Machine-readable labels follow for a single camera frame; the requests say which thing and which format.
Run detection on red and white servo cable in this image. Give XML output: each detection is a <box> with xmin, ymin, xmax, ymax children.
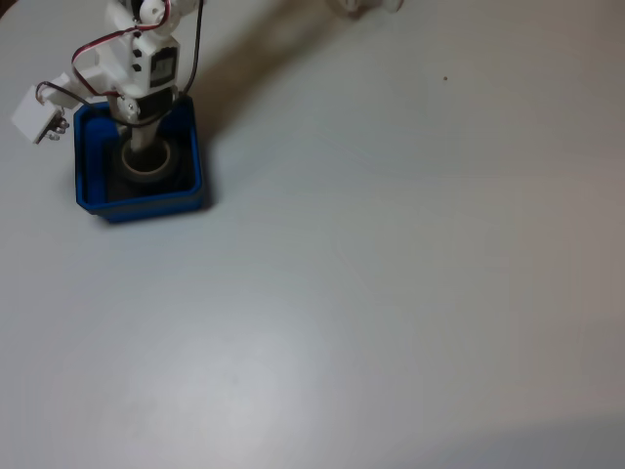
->
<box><xmin>70</xmin><ymin>0</ymin><xmax>175</xmax><ymax>97</ymax></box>

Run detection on blue square plastic box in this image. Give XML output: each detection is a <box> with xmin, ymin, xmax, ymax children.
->
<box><xmin>72</xmin><ymin>95</ymin><xmax>204</xmax><ymax>225</ymax></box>

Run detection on black tape roll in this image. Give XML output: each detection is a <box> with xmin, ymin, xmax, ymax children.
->
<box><xmin>118</xmin><ymin>138</ymin><xmax>178</xmax><ymax>188</ymax></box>

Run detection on black camera cable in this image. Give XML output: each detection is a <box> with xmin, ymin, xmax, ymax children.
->
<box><xmin>36</xmin><ymin>0</ymin><xmax>207</xmax><ymax>130</ymax></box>

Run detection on white square camera box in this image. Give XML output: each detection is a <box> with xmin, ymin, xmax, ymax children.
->
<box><xmin>10</xmin><ymin>72</ymin><xmax>85</xmax><ymax>147</ymax></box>

